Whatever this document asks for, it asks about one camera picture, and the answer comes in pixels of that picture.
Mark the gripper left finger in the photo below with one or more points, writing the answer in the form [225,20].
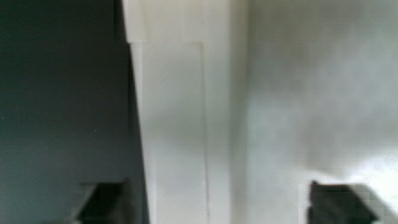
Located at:
[104,208]

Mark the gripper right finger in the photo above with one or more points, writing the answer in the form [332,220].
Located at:
[335,206]

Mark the white desk tabletop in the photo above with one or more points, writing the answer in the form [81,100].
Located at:
[309,50]

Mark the white U-shaped fence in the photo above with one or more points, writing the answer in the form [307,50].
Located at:
[163,23]

